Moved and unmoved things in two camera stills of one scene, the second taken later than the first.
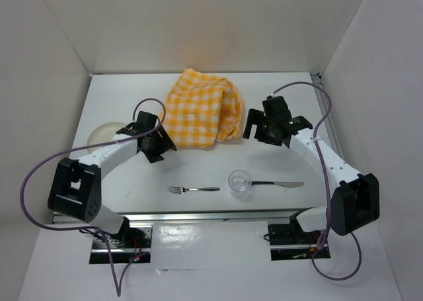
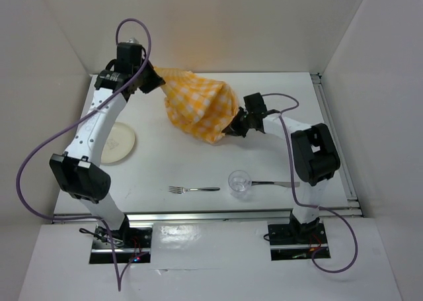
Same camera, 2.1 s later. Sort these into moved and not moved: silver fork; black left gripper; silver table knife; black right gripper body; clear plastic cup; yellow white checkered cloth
Moved: black left gripper; black right gripper body; yellow white checkered cloth
Not moved: silver fork; silver table knife; clear plastic cup
